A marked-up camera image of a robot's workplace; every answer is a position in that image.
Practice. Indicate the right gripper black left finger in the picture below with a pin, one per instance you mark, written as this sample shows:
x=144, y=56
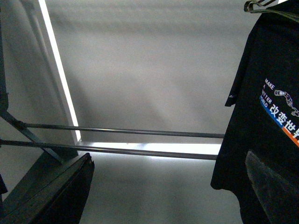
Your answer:
x=50, y=192

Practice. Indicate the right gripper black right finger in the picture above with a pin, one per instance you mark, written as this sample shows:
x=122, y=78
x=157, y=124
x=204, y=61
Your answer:
x=276, y=188

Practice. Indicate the black printed t-shirt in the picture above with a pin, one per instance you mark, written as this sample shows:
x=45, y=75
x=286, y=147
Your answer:
x=265, y=119

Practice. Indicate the dark wire clothes hanger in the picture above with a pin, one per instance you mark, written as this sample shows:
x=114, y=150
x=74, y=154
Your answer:
x=258, y=7

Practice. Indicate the dark metal rack frame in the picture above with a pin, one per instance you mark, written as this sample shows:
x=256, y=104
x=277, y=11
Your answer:
x=31, y=91

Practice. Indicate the lower metal rack rail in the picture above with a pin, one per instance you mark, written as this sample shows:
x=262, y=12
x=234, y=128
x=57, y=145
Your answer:
x=112, y=149

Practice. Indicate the metal rack rail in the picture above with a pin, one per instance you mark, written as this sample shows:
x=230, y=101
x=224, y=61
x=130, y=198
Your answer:
x=112, y=149
x=124, y=131

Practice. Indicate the upper metal rack rail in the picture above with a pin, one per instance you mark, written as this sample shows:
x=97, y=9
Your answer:
x=124, y=131

